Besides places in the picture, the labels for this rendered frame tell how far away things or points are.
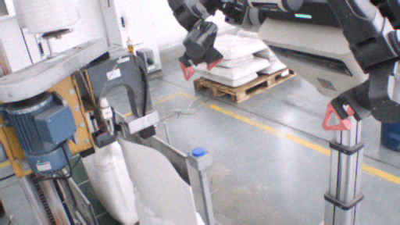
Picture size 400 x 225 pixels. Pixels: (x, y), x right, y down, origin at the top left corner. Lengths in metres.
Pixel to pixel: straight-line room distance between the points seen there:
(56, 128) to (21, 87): 0.16
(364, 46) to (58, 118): 0.84
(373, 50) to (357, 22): 0.06
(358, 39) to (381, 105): 0.12
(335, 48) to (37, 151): 0.94
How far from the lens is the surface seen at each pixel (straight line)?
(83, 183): 2.52
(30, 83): 1.11
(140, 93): 1.49
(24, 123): 1.17
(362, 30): 0.65
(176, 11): 1.10
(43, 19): 1.13
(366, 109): 0.76
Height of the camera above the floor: 1.66
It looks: 24 degrees down
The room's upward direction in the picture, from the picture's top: 9 degrees counter-clockwise
